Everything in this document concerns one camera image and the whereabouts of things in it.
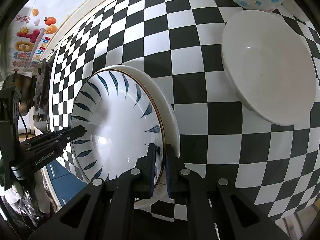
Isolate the white gloved left hand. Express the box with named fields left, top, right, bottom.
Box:
left=4, top=171, right=51, bottom=215

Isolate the white bowl blue rim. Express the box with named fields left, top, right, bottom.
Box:
left=282, top=0, right=311, bottom=22

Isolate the blue striped white plate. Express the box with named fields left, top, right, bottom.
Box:
left=71, top=69, right=164, bottom=184

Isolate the plain white bowl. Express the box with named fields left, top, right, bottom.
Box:
left=221, top=10, right=317, bottom=126

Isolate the black gas stove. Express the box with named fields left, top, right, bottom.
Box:
left=32, top=58, right=53, bottom=133

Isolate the black white checkered mat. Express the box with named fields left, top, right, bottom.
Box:
left=50, top=0, right=319, bottom=219

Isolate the colourful wall sticker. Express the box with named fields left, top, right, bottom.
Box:
left=8, top=7, right=58, bottom=75

